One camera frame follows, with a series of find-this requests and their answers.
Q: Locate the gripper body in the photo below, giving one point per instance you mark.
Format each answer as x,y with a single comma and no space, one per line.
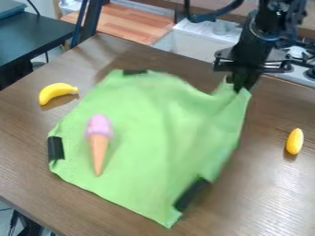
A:
250,63

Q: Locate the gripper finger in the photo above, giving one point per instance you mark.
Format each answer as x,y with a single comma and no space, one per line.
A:
242,82

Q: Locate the green cloth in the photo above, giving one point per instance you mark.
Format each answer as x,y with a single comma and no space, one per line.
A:
160,147

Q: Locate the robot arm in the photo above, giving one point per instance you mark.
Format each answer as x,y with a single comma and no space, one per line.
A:
264,23

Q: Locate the toy stove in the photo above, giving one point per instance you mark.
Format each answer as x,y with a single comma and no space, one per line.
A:
266,46

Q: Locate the yellow toy corn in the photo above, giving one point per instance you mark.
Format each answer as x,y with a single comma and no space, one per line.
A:
295,141

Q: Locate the pink toy ice cream cone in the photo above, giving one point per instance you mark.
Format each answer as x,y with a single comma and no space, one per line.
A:
99,141

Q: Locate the yellow toy banana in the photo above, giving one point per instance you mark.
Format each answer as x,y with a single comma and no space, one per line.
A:
55,92

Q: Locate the black table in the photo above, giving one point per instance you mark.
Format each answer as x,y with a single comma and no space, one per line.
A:
24,40

